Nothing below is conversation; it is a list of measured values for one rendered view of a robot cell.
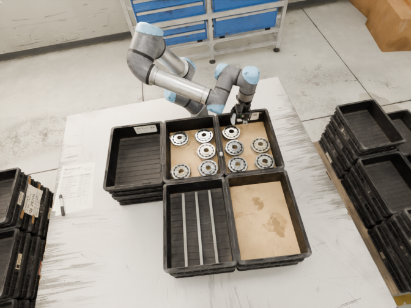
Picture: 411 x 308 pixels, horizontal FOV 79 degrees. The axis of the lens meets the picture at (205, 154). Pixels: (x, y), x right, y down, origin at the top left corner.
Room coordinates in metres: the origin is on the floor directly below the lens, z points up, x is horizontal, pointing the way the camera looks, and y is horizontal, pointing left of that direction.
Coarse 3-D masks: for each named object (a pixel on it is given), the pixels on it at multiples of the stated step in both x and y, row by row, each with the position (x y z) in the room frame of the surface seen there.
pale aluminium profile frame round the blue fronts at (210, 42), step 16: (208, 0) 2.62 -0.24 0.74; (128, 16) 2.57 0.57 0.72; (192, 16) 2.60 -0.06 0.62; (208, 16) 2.60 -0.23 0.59; (208, 32) 2.79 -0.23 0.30; (256, 32) 2.66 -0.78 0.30; (272, 32) 2.86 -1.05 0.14; (176, 48) 2.60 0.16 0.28; (240, 48) 2.65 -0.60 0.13; (160, 64) 2.58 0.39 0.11
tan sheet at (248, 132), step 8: (240, 128) 0.90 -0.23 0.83; (248, 128) 0.89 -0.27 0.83; (256, 128) 0.88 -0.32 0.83; (264, 128) 0.88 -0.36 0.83; (240, 136) 0.84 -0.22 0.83; (248, 136) 0.83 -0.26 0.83; (256, 136) 0.83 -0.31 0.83; (264, 136) 0.82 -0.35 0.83; (224, 144) 0.80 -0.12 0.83; (248, 144) 0.78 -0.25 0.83; (224, 152) 0.75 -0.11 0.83; (248, 152) 0.73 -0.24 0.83; (248, 160) 0.68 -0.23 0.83; (248, 168) 0.63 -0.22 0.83
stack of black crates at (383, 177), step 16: (368, 160) 0.76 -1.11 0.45; (384, 160) 0.77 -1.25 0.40; (400, 160) 0.73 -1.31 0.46; (352, 176) 0.72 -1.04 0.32; (368, 176) 0.63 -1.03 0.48; (384, 176) 0.66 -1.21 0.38; (400, 176) 0.64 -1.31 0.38; (352, 192) 0.63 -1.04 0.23; (368, 192) 0.56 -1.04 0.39; (384, 192) 0.54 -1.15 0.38; (400, 192) 0.53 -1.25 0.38; (368, 208) 0.48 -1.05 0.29; (384, 208) 0.42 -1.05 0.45; (400, 208) 0.43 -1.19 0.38; (368, 224) 0.39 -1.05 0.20
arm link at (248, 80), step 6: (246, 66) 0.87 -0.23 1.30; (252, 66) 0.87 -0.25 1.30; (240, 72) 0.85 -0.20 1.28; (246, 72) 0.83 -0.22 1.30; (252, 72) 0.83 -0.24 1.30; (258, 72) 0.83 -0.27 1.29; (240, 78) 0.83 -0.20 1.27; (246, 78) 0.81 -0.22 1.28; (252, 78) 0.80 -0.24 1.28; (258, 78) 0.82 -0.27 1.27; (240, 84) 0.82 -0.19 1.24; (246, 84) 0.81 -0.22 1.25; (252, 84) 0.80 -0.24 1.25; (240, 90) 0.83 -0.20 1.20; (246, 90) 0.81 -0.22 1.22; (252, 90) 0.80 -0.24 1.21
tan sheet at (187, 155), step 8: (208, 128) 0.93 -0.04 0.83; (192, 136) 0.89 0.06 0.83; (192, 144) 0.83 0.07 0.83; (176, 152) 0.79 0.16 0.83; (184, 152) 0.79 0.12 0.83; (192, 152) 0.78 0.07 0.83; (216, 152) 0.76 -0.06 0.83; (176, 160) 0.74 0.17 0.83; (184, 160) 0.73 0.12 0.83; (192, 160) 0.73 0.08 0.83; (200, 160) 0.72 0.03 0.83; (216, 160) 0.70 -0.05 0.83; (192, 168) 0.68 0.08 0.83; (192, 176) 0.63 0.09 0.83
